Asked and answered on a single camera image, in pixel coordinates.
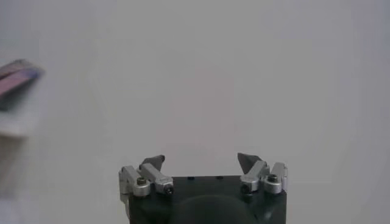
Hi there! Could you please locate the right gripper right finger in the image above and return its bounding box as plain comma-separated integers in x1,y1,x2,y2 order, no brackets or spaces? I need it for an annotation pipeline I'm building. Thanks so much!
237,152,288,195

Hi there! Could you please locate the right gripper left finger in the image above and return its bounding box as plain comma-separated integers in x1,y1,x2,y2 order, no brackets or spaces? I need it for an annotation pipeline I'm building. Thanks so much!
118,155,174,203

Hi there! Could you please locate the dark open laptop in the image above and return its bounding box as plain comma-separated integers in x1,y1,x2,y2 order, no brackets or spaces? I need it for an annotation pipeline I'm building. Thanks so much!
0,59,46,111

